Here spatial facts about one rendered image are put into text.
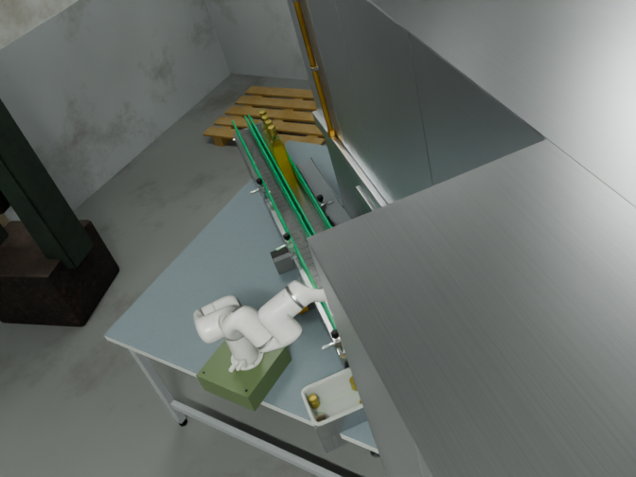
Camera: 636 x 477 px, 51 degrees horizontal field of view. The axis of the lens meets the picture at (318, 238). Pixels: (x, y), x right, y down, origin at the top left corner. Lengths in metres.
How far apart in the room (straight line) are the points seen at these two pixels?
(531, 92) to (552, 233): 0.33
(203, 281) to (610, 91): 2.30
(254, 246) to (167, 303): 0.48
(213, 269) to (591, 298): 2.50
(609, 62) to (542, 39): 0.14
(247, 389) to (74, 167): 3.38
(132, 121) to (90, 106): 0.44
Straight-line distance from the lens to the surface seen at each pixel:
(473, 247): 0.85
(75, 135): 5.49
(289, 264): 2.93
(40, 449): 3.97
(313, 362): 2.58
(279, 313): 1.96
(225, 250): 3.21
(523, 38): 1.29
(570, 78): 1.15
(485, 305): 0.78
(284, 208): 3.10
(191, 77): 6.27
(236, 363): 2.52
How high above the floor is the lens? 2.71
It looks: 40 degrees down
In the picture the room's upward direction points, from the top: 18 degrees counter-clockwise
